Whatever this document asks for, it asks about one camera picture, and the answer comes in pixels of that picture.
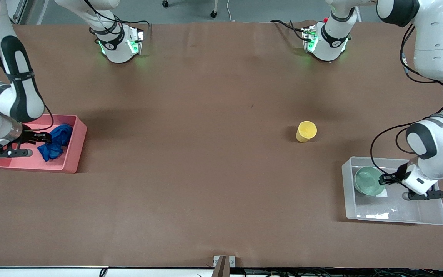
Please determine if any blue cloth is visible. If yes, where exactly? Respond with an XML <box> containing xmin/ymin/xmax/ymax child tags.
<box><xmin>37</xmin><ymin>124</ymin><xmax>73</xmax><ymax>161</ymax></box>

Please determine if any light green bowl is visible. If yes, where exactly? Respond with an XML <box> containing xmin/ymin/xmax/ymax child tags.
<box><xmin>354</xmin><ymin>166</ymin><xmax>386</xmax><ymax>197</ymax></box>

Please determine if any yellow plastic cup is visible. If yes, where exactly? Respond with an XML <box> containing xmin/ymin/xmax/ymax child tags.
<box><xmin>296</xmin><ymin>121</ymin><xmax>317</xmax><ymax>143</ymax></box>

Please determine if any clear plastic storage box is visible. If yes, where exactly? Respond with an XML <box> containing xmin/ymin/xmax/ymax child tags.
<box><xmin>341</xmin><ymin>156</ymin><xmax>443</xmax><ymax>226</ymax></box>

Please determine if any pink plastic bin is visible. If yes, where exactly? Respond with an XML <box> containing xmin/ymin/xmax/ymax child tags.
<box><xmin>0</xmin><ymin>114</ymin><xmax>88</xmax><ymax>174</ymax></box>

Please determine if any white table edge rail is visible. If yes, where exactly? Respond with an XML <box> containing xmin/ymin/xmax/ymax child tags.
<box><xmin>0</xmin><ymin>266</ymin><xmax>443</xmax><ymax>277</ymax></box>

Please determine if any right arm base black cable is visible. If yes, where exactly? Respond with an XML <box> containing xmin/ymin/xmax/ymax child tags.
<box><xmin>83</xmin><ymin>0</ymin><xmax>151</xmax><ymax>43</ymax></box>

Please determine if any arm base black cable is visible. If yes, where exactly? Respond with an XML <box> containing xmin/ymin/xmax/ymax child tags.
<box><xmin>271</xmin><ymin>19</ymin><xmax>306</xmax><ymax>39</ymax></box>
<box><xmin>83</xmin><ymin>0</ymin><xmax>151</xmax><ymax>43</ymax></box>

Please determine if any left arm base black cable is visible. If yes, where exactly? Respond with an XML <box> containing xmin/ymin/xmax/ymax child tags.
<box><xmin>271</xmin><ymin>19</ymin><xmax>306</xmax><ymax>39</ymax></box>

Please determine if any metal table bracket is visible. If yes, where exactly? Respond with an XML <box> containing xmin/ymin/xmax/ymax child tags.
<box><xmin>213</xmin><ymin>255</ymin><xmax>236</xmax><ymax>277</ymax></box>

